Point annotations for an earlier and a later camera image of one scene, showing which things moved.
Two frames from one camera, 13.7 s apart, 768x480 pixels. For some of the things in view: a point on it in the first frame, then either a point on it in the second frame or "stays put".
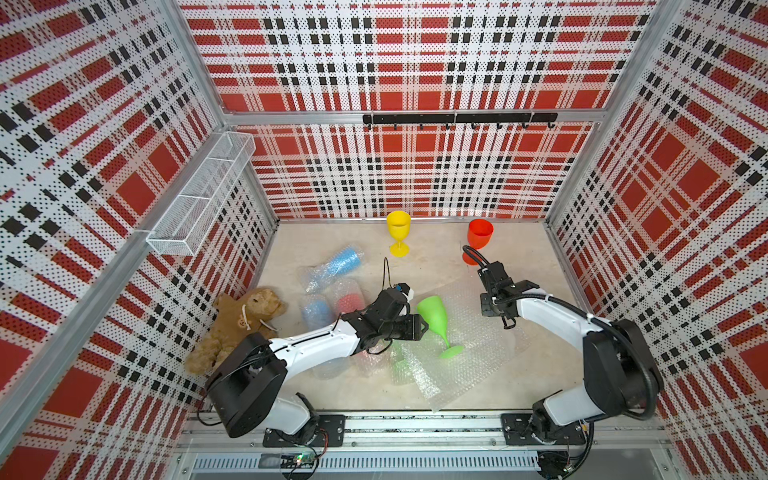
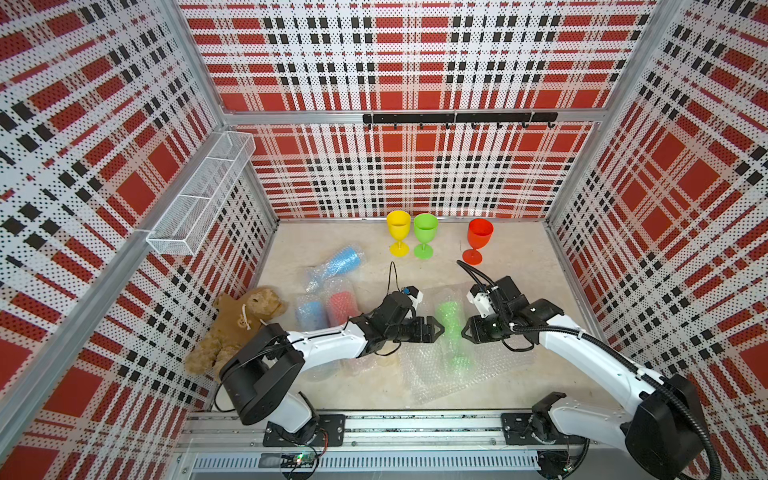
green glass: [433, 310] -> [426, 227]
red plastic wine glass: [479, 233] stays put
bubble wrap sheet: [488, 348] stays put
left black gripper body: [402, 328] stays put
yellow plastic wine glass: [399, 223] stays put
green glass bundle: [401, 367] -> [455, 360]
